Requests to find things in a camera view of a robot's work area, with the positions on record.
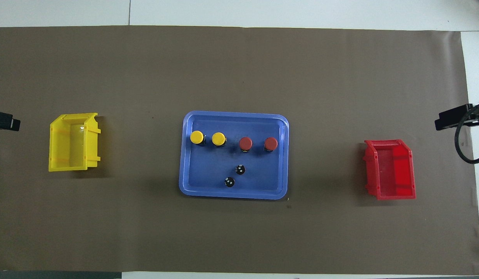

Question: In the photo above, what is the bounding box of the yellow plastic storage bin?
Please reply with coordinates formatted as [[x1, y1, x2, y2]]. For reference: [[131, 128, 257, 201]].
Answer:
[[48, 113, 101, 172]]

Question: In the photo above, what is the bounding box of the blue plastic tray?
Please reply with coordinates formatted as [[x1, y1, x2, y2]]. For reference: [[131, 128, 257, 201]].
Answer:
[[179, 111, 289, 200]]

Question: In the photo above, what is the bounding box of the red plastic storage bin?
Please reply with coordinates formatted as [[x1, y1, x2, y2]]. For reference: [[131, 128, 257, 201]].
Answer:
[[362, 139, 416, 200]]

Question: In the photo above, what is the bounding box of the brown paper table mat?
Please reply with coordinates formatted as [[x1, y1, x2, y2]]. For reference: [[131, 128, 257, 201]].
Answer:
[[0, 26, 479, 276]]

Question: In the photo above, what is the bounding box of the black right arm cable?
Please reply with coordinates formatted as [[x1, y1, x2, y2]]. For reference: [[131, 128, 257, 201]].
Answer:
[[455, 102, 479, 165]]

